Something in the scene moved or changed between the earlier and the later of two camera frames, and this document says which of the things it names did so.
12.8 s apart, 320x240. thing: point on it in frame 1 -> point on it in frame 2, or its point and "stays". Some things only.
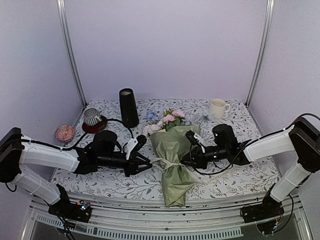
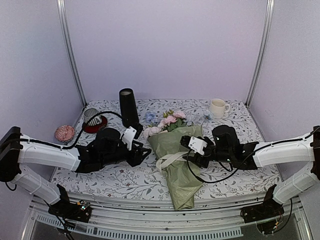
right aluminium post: (270, 14) stays
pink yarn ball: (65, 133) stays
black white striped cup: (91, 116) stays
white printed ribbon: (201, 179) -> (167, 159)
